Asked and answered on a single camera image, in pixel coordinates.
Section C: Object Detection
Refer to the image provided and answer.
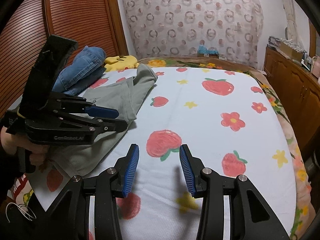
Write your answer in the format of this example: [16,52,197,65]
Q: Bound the grey-green pants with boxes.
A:
[52,64,158,178]

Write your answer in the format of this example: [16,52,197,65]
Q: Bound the person's left hand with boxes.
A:
[1,127,49,166]

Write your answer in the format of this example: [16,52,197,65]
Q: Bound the folded blue jeans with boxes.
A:
[52,46,106,95]

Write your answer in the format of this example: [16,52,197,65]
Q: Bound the yellow plush toy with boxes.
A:
[104,55,139,72]

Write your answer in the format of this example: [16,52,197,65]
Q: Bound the white strawberry print blanket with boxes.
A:
[28,67,296,239]

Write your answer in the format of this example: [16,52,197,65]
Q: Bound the floral orange bed quilt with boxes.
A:
[7,57,317,240]

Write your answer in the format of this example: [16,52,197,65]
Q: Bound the wooden slatted wardrobe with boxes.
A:
[1,0,129,114]

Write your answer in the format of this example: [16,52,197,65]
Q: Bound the patterned lace curtain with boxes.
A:
[123,0,264,67]

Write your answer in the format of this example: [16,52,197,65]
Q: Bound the blue tissue box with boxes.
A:
[197,45,220,59]

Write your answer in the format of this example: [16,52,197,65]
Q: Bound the wooden sideboard cabinet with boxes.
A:
[264,47,319,155]

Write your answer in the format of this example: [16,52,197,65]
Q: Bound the cardboard box on cabinet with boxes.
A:
[279,39,305,62]

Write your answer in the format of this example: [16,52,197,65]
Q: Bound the pink jar on cabinet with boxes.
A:
[311,56,320,79]

